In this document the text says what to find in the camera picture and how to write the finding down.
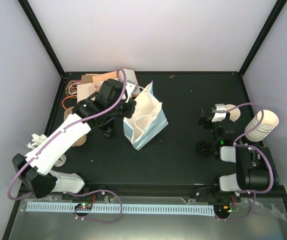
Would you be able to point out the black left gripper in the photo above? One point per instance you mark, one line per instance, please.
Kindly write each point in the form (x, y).
(128, 113)

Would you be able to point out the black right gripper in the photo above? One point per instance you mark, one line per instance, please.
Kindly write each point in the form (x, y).
(202, 118)

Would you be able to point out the light blue paper bag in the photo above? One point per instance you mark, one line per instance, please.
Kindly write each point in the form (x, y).
(147, 120)

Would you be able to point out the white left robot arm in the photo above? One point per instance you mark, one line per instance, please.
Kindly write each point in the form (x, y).
(98, 110)

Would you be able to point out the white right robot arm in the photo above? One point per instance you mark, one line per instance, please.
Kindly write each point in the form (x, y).
(255, 170)

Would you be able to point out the black coffee cup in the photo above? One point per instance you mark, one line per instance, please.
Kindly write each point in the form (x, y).
(108, 129)

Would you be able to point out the black cup lid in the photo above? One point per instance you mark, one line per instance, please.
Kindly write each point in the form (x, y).
(204, 149)

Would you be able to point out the single white paper cup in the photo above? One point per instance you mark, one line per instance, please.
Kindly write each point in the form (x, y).
(234, 113)

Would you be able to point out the illustrated greeting card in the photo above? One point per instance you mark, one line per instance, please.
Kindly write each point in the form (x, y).
(87, 89)

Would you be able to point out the brown cardboard sleeve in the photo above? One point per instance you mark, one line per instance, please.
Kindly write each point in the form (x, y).
(87, 78)

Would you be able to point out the rubber bands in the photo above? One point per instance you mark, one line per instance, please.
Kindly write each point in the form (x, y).
(70, 91)

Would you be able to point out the stack of white paper cups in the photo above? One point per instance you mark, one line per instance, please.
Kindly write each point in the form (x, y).
(261, 125)

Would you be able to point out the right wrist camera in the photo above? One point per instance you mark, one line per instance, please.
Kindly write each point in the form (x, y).
(219, 112)

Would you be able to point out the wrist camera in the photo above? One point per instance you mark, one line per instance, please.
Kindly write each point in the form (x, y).
(219, 112)
(132, 89)

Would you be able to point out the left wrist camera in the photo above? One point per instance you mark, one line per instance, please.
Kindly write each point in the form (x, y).
(132, 89)

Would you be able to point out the light blue cable duct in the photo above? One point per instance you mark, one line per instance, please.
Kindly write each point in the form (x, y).
(104, 208)

